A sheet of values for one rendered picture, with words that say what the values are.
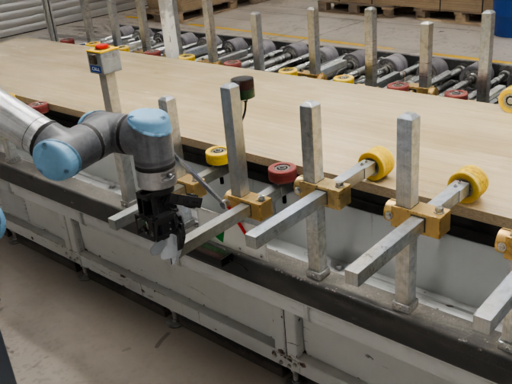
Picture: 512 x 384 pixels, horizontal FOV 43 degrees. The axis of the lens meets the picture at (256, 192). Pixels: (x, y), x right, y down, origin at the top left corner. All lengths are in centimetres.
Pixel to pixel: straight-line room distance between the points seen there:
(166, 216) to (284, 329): 89
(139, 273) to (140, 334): 25
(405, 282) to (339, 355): 71
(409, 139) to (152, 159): 54
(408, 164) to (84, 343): 177
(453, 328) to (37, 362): 175
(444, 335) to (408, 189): 34
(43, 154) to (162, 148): 24
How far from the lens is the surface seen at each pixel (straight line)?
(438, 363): 164
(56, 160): 138
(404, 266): 150
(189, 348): 265
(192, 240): 159
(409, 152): 137
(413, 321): 155
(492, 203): 162
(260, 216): 171
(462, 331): 153
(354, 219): 182
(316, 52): 285
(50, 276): 332
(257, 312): 235
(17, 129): 145
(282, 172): 178
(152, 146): 141
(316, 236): 162
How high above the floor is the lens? 162
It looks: 25 degrees down
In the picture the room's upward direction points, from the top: 5 degrees counter-clockwise
